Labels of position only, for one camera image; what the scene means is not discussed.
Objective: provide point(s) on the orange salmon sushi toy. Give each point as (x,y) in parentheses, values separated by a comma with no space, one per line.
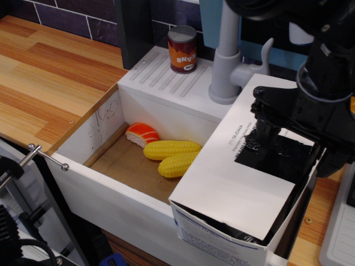
(141,134)

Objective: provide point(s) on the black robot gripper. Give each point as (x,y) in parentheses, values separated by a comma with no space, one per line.
(319,110)

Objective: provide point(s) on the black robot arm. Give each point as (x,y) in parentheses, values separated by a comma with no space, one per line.
(331,23)

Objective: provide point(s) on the grey toy faucet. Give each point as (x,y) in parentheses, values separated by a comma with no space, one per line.
(229,74)

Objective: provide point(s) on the white cardboard box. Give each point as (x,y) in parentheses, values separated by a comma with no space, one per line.
(216,186)

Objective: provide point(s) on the yellow toy corn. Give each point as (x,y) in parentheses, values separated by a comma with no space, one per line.
(159,150)
(176,165)

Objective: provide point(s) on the lower yellow toy corn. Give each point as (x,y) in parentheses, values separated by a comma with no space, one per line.
(176,165)

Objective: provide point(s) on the metal clamp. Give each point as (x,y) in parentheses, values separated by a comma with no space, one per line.
(15,170)

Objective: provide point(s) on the upper yellow toy corn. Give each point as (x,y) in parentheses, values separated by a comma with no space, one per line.
(159,150)

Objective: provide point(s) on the white appliance at right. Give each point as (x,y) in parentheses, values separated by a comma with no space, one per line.
(338,243)

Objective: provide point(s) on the brown beans can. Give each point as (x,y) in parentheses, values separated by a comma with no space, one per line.
(182,49)

